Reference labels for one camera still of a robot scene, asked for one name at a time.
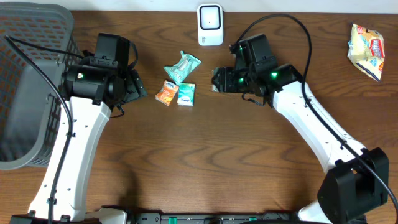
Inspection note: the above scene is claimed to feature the orange Kleenex tissue pack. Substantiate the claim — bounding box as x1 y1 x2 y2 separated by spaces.
155 80 179 106

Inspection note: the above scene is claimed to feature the teal Kleenex tissue pack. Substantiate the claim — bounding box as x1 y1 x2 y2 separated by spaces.
177 83 195 106

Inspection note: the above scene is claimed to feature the teal crinkled snack pack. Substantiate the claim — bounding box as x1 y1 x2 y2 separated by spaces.
164 50 202 85

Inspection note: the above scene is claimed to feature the large yellow wipes pack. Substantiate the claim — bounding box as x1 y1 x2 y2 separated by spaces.
347 24 386 82

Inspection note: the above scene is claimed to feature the dark green round-label pack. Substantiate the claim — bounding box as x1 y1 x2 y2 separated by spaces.
211 68 219 92

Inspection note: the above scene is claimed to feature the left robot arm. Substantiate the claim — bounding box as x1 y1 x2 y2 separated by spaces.
9 65 146 224

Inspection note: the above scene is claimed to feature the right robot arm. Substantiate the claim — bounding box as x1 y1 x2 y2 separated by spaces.
211 64 389 223

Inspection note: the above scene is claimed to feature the white barcode scanner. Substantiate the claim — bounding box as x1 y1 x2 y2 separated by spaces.
197 3 224 46

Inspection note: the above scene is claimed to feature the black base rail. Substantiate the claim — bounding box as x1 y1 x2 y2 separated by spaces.
102 205 368 224

